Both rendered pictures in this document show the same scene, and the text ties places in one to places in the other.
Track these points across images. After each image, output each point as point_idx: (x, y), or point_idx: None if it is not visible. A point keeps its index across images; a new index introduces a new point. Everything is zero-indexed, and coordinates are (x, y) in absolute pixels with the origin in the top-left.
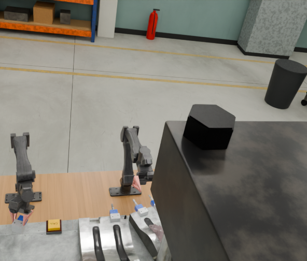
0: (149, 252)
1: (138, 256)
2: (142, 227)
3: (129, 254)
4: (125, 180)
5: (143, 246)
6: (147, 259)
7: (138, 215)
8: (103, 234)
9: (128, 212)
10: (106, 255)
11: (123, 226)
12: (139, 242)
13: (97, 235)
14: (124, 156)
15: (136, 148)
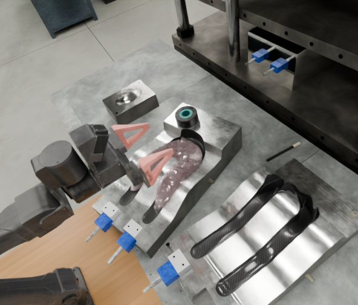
0: (199, 200)
1: (214, 210)
2: (166, 217)
3: (242, 198)
4: (73, 286)
5: (192, 211)
6: (213, 197)
7: (144, 236)
8: (225, 266)
9: (131, 269)
10: (270, 231)
11: (189, 240)
12: (187, 220)
13: (234, 278)
14: (6, 301)
15: (22, 212)
